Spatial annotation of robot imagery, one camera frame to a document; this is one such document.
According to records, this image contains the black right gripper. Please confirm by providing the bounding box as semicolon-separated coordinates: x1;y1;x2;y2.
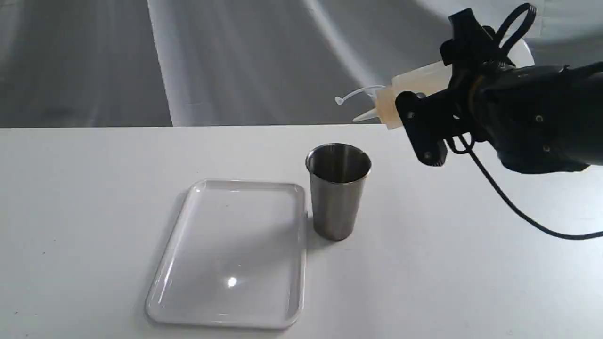
395;8;511;167

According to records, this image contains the translucent plastic squeeze bottle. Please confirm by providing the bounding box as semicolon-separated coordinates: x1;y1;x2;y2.
334;37;535;129

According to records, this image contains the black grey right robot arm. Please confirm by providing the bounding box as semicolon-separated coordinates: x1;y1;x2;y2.
395;3;603;174

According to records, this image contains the stainless steel cup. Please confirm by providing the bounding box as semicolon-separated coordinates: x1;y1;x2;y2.
304;143;372;241

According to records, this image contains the white plastic tray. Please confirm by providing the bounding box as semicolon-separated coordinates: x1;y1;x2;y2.
145;179;307;330

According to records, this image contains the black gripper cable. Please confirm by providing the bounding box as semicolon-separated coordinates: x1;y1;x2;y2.
445;4;603;241

